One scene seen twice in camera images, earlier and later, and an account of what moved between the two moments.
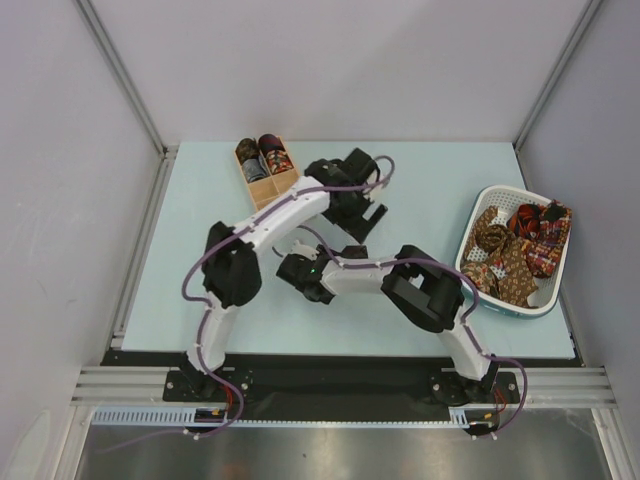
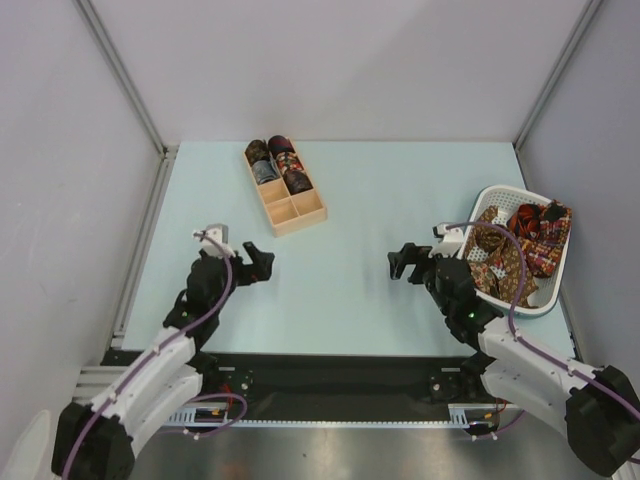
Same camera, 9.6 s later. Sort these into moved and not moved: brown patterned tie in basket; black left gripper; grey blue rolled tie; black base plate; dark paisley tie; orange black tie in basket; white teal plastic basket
Moved: black left gripper; dark paisley tie
Not moved: white teal plastic basket; orange black tie in basket; brown patterned tie in basket; black base plate; grey blue rolled tie
